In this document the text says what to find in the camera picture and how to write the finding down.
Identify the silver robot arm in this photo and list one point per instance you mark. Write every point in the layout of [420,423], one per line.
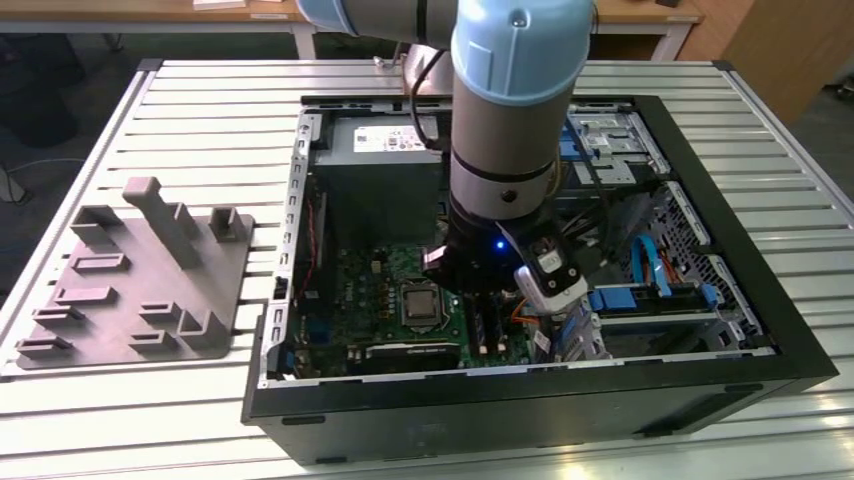
[508,140]

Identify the silver CPU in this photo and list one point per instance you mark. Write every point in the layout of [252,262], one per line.
[420,306]

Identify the green motherboard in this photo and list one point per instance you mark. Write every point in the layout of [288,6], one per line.
[361,300]

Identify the grey power supply unit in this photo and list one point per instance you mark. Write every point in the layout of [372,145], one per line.
[374,200]

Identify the black graphics card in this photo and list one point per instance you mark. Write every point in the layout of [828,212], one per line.
[410,352]

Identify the hard disk in blue carrier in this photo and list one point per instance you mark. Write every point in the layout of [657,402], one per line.
[621,299]

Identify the blue drive latch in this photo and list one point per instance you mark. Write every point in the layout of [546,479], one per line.
[571,150]

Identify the silver drive cage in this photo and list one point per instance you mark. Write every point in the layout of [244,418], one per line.
[615,170]

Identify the silver disk bay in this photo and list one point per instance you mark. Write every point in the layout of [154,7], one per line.
[661,318]

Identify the black PC case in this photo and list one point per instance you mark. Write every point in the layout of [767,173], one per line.
[534,415]

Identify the grey parts rack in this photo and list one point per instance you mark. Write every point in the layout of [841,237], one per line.
[134,310]

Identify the wooden cabinet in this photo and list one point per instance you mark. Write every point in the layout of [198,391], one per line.
[788,50]

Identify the wooden desk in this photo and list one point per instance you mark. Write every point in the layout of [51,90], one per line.
[134,14]

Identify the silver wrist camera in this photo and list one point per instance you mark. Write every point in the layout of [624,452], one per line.
[554,280]

